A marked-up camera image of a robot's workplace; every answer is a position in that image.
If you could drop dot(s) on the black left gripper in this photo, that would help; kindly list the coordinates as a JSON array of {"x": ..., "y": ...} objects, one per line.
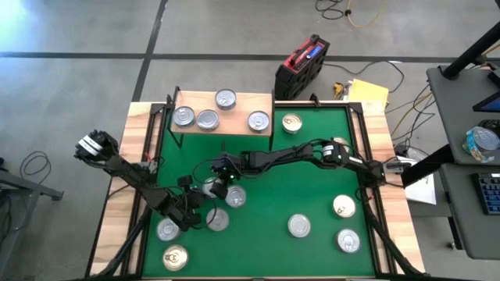
[{"x": 193, "y": 203}]

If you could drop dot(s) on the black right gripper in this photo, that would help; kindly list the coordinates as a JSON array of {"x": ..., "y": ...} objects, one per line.
[{"x": 226, "y": 166}]

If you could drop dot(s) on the green barcode label can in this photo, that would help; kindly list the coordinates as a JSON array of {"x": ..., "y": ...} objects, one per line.
[{"x": 238, "y": 198}]

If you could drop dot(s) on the Bumble Bee light tuna can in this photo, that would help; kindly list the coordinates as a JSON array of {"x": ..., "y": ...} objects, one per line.
[{"x": 208, "y": 119}]

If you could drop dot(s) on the light blue cartoon label can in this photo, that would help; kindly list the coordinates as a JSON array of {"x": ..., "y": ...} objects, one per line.
[{"x": 258, "y": 121}]

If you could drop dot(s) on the teal white label tuna can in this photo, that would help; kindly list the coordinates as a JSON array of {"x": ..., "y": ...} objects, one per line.
[{"x": 184, "y": 117}]

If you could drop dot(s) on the blue albacore solid white can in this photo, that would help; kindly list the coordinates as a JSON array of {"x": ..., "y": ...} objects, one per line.
[{"x": 226, "y": 98}]

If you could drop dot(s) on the pale gold lid can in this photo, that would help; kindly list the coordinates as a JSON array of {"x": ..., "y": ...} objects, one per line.
[
  {"x": 291, "y": 123},
  {"x": 344, "y": 206}
]

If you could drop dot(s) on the green nutrition label can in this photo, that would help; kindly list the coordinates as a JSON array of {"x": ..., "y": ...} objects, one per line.
[{"x": 299, "y": 225}]

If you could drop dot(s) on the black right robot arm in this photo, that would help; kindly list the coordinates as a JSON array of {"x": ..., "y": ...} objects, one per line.
[{"x": 293, "y": 154}]

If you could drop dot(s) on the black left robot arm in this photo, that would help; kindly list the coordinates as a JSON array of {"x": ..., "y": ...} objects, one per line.
[{"x": 129, "y": 171}]

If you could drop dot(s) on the wooden shelf with black legs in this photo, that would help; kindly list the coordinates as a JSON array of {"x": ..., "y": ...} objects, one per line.
[{"x": 233, "y": 125}]

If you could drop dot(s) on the green table mat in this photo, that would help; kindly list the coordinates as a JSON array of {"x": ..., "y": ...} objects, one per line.
[{"x": 273, "y": 195}]

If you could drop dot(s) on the silver pull-tab can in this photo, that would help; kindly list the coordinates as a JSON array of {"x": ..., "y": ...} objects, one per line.
[
  {"x": 348, "y": 240},
  {"x": 166, "y": 231}
]

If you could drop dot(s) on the red and black tool case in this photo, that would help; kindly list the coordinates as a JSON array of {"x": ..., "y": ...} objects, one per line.
[{"x": 298, "y": 74}]

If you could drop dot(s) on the yellow paper pad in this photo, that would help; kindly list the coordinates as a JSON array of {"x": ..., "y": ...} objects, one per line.
[{"x": 367, "y": 93}]

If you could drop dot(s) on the grey metal stand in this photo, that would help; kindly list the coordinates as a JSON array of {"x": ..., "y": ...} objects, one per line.
[{"x": 31, "y": 186}]

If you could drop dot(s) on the white paper sheet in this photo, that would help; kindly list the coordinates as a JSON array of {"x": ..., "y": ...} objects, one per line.
[{"x": 423, "y": 191}]

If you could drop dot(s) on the black desk support bar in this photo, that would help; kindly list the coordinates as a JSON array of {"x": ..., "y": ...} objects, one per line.
[{"x": 429, "y": 166}]

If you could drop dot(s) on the grey desk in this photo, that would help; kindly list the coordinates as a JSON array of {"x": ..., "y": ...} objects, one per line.
[
  {"x": 453, "y": 117},
  {"x": 468, "y": 226}
]

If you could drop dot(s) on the can on side desk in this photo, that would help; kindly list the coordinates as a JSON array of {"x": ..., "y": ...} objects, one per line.
[{"x": 482, "y": 142}]

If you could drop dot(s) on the black keyboard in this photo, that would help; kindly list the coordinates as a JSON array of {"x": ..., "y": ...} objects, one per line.
[{"x": 488, "y": 193}]

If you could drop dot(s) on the black computer mouse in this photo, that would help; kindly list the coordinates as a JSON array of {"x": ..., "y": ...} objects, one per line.
[{"x": 490, "y": 125}]

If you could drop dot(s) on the black tablet screen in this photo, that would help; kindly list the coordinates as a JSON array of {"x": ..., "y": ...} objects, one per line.
[{"x": 490, "y": 103}]

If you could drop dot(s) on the black monitor pole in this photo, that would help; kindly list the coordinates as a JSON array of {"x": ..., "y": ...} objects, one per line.
[{"x": 472, "y": 50}]

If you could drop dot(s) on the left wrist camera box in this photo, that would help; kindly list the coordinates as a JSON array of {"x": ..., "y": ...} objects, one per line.
[{"x": 184, "y": 181}]

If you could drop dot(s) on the black metal table frame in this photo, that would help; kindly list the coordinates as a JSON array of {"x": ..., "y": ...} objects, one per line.
[{"x": 332, "y": 105}]

